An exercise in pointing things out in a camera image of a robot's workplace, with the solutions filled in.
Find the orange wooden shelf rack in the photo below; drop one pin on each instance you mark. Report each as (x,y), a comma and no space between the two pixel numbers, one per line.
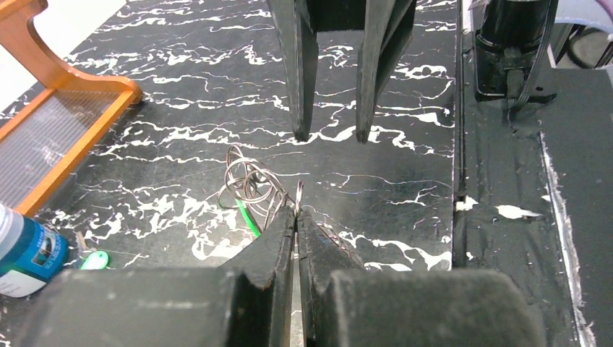
(47,139)

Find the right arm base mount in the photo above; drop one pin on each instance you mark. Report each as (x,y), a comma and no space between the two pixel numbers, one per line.
(510,47)

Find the small silver key rings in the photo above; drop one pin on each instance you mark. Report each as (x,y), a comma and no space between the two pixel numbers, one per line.
(254,187)

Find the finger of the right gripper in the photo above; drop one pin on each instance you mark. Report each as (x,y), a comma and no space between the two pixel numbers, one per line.
(298,42)
(388,30)

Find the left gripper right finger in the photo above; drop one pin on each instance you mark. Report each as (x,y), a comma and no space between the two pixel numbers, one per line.
(345,305)

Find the blue round jar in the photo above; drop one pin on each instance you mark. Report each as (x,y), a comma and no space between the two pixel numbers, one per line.
(31,254)

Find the green key tag right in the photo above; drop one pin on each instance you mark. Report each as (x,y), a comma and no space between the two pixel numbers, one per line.
(95,261)

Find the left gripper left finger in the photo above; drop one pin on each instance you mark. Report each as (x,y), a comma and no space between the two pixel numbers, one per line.
(244,302)

